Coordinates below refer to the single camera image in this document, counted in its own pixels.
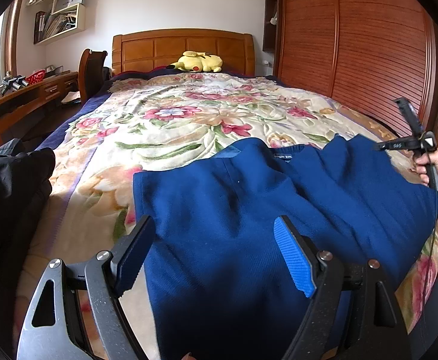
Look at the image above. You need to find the blue suit jacket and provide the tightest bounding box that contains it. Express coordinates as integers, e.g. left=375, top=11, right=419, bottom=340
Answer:
left=133, top=135, right=438, bottom=359

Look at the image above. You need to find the wooden louvered wardrobe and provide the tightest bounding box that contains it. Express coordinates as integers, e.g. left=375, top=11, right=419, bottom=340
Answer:
left=264, top=0, right=438, bottom=135

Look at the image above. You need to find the black garment pile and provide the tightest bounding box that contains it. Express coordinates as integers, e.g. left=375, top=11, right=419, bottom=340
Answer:
left=0, top=138, right=56, bottom=351

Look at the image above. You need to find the wooden desk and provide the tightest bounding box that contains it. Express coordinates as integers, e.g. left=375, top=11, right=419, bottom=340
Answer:
left=0, top=72, right=78, bottom=146

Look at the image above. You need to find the yellow Pikachu plush toy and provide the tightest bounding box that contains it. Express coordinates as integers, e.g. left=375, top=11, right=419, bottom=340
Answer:
left=166, top=50, right=223, bottom=72

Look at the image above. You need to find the floral bed blanket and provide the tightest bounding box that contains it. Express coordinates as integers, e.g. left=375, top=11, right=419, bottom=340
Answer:
left=16, top=72, right=438, bottom=359

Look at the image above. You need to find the black gadget on desk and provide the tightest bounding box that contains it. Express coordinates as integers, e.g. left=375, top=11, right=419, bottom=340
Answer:
left=1, top=76, right=29, bottom=96

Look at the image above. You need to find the red basket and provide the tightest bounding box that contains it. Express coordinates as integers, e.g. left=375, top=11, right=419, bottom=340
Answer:
left=25, top=69, right=46, bottom=85

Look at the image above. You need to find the wooden bed headboard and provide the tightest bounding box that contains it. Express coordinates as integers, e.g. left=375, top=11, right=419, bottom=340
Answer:
left=112, top=28, right=256, bottom=77

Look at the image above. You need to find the wooden desk chair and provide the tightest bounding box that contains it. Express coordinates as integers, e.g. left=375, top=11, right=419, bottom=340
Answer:
left=78, top=49, right=109, bottom=106

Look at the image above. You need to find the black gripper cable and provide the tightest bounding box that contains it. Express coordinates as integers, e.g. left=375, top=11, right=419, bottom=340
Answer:
left=421, top=151, right=438, bottom=308

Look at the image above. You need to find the white wall shelf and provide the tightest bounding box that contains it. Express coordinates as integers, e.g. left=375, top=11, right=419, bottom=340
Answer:
left=32, top=0, right=86, bottom=45

